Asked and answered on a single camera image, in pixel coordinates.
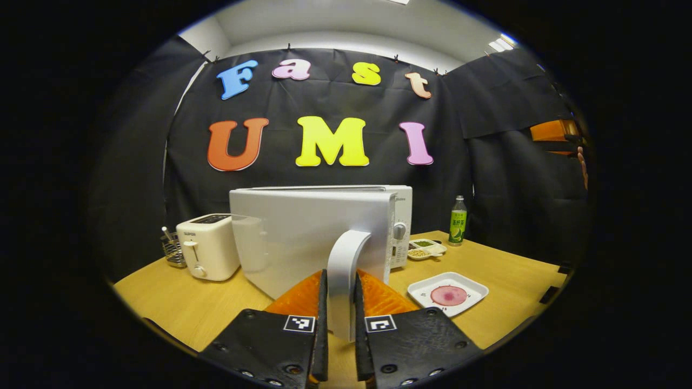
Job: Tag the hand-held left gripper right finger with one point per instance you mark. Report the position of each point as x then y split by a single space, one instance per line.
360 351

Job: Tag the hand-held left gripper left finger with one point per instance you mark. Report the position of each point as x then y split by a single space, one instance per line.
323 340

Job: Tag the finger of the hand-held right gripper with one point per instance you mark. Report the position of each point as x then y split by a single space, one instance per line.
551 131

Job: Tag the white square plate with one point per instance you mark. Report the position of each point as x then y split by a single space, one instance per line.
419 292

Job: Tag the white microwave oven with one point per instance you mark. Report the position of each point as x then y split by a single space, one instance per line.
313 237

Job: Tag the pink round meat slice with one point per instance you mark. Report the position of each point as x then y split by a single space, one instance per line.
448 295

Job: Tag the small ceiling light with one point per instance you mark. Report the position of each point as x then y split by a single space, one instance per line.
503 43

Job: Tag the white divided grain dish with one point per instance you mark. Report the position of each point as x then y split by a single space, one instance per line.
424 252

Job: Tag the green drink bottle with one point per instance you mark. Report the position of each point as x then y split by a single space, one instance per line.
458 224

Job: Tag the black table clamp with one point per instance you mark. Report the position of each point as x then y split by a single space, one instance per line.
565 268
550 294

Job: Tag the white toaster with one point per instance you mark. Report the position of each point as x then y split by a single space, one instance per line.
211 248

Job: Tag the black backdrop cloth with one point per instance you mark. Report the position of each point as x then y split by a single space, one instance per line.
324 106

